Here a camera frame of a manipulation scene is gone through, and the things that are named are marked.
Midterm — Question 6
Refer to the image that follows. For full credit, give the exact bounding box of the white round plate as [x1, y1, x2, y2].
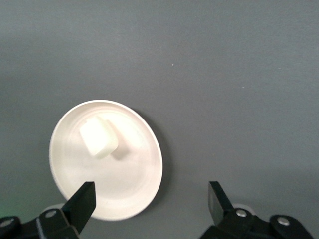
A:
[48, 99, 164, 221]

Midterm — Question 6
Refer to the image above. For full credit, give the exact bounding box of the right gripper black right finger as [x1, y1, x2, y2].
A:
[200, 181, 315, 239]

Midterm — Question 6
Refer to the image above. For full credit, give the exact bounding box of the white toy bun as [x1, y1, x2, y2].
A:
[79, 117, 119, 160]

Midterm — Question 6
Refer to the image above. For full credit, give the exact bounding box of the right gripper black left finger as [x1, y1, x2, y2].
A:
[0, 181, 97, 239]

